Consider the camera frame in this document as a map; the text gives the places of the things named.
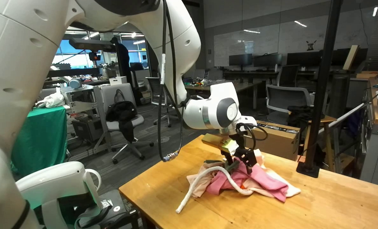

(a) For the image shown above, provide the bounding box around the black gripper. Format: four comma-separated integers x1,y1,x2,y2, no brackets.
223,133,259,172

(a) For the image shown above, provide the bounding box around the pink cloth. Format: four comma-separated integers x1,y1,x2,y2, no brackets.
205,158,291,203

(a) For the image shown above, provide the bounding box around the white rope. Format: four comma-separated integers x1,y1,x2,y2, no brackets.
175,165,256,214

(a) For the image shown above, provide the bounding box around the grey office chair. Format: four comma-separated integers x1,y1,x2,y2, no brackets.
265,82,316,124

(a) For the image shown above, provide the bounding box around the black office chair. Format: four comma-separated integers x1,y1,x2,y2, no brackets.
105,100,157,165

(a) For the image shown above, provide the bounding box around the teal green cloth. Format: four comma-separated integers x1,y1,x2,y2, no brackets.
11,105,69,177

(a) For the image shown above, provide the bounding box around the yellowish wrist camera box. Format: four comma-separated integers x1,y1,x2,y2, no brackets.
221,138,240,155

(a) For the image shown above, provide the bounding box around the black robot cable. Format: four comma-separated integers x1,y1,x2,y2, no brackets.
156,0,186,162

